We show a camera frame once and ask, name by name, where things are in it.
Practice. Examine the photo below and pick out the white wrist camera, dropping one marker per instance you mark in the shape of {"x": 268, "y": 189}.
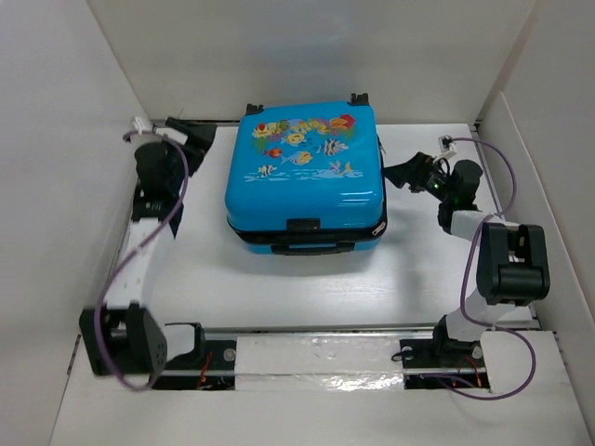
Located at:
{"x": 447, "y": 147}
{"x": 140, "y": 125}

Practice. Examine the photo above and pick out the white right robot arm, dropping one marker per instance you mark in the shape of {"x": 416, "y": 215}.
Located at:
{"x": 509, "y": 261}

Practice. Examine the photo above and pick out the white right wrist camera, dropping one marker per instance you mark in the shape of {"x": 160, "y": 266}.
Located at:
{"x": 447, "y": 147}

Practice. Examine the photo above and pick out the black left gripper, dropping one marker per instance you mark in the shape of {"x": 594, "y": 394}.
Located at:
{"x": 199, "y": 139}

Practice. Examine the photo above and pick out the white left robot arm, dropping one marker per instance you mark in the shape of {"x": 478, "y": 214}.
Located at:
{"x": 121, "y": 335}

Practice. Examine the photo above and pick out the blue hard-shell suitcase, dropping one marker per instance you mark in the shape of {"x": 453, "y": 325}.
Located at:
{"x": 307, "y": 179}

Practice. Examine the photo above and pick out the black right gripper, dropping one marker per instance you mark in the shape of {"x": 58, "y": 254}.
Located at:
{"x": 411, "y": 172}

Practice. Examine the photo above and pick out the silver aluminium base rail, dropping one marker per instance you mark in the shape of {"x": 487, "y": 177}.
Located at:
{"x": 524, "y": 363}

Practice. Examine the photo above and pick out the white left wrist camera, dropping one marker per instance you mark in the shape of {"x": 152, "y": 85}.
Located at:
{"x": 140, "y": 125}

